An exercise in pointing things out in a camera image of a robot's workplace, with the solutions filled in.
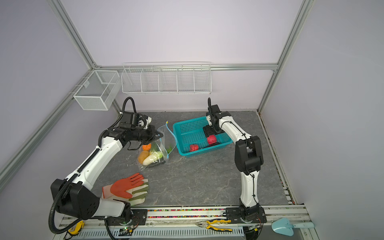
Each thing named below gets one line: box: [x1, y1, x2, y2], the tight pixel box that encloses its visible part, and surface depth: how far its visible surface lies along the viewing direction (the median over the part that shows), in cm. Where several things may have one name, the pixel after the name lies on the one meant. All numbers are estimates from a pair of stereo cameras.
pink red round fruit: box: [207, 134, 217, 145], surface depth 99 cm
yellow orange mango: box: [138, 150, 150, 164], surface depth 93 cm
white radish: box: [142, 151, 163, 166], surface depth 89 cm
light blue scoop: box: [271, 217, 315, 237], surface depth 72 cm
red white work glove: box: [102, 173, 149, 205], surface depth 84 cm
